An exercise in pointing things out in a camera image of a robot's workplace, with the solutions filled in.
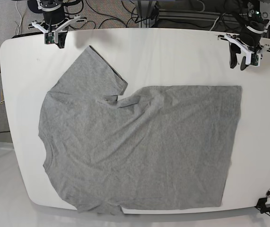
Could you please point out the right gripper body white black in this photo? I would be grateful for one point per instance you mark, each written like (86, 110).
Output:
(59, 20)

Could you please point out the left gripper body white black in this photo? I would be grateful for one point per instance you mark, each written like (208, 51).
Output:
(248, 40)

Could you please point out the grey t-shirt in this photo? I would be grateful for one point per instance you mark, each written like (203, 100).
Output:
(162, 148)

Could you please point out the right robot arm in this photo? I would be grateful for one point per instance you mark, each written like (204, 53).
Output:
(52, 5)

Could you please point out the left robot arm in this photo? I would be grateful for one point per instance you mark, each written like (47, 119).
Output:
(258, 17)

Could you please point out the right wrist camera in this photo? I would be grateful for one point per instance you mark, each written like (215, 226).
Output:
(49, 38)

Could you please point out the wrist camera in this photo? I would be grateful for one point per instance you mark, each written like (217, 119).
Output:
(49, 38)
(255, 59)

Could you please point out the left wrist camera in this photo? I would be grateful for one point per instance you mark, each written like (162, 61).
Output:
(255, 59)

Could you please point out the metal frame stand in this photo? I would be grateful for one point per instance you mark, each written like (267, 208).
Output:
(147, 12)

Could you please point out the black clamp with cable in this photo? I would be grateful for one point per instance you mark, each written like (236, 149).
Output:
(262, 207)

